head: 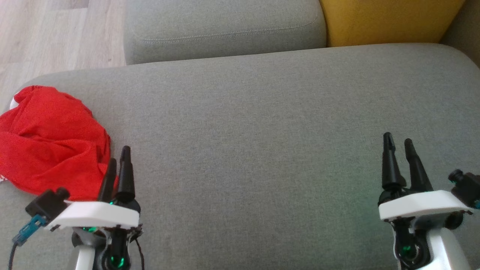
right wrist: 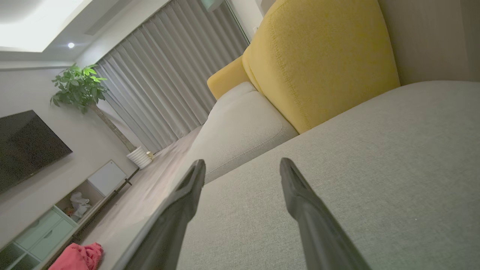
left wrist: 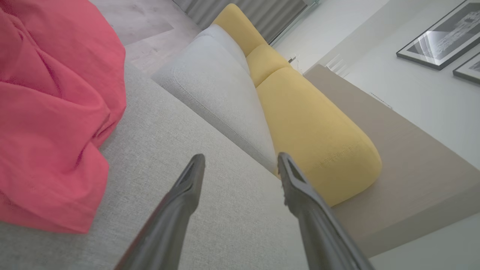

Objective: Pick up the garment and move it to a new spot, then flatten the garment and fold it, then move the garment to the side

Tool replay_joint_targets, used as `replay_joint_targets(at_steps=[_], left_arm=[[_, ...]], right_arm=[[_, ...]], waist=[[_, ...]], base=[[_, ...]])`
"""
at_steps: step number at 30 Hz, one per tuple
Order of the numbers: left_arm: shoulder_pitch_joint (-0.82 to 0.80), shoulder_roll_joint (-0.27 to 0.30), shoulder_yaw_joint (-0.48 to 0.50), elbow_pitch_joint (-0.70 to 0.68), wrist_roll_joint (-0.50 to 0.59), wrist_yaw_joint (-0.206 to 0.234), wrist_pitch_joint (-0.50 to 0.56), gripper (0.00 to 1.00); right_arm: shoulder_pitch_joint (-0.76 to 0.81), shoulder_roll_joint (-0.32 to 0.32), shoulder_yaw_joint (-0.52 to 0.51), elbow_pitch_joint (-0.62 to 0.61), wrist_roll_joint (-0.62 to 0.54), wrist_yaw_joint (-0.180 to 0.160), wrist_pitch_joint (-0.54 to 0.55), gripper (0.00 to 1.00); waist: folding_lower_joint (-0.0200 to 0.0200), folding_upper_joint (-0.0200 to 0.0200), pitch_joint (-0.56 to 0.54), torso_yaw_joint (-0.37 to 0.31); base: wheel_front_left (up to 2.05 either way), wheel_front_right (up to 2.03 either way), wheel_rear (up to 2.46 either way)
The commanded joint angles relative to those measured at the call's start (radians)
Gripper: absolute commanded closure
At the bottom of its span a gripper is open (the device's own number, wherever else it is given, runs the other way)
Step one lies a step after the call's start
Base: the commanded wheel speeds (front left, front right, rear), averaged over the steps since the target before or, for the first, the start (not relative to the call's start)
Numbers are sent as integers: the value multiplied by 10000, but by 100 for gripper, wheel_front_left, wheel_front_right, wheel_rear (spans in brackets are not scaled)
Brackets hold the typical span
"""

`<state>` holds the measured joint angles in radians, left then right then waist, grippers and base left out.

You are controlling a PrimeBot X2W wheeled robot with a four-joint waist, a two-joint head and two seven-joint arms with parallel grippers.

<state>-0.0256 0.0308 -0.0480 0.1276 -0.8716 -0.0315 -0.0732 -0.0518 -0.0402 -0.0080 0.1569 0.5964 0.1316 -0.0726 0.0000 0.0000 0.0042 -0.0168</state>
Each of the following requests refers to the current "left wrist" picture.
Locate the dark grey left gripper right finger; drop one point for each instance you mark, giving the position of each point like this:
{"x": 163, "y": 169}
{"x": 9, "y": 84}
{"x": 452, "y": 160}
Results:
{"x": 318, "y": 232}

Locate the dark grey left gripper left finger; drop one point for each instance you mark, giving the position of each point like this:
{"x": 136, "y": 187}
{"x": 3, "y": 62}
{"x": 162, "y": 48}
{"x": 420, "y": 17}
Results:
{"x": 168, "y": 217}

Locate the red shirt with white sleeves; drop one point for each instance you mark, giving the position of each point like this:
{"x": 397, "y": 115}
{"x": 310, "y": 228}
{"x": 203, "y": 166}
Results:
{"x": 48, "y": 112}

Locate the large yellow sofa cushion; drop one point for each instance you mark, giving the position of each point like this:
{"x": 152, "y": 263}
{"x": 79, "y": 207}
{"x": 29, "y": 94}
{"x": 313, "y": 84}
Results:
{"x": 315, "y": 131}

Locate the grey sofa back cushion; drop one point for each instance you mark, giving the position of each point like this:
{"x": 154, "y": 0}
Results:
{"x": 217, "y": 86}

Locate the small yellow sofa cushion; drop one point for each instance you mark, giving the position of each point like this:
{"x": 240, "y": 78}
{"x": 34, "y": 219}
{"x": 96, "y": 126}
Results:
{"x": 238, "y": 26}

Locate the grey pleated curtain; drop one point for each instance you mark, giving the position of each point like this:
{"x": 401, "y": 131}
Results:
{"x": 258, "y": 15}

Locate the black framed monochrome picture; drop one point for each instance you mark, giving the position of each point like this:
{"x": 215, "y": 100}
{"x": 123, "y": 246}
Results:
{"x": 470, "y": 69}
{"x": 442, "y": 37}

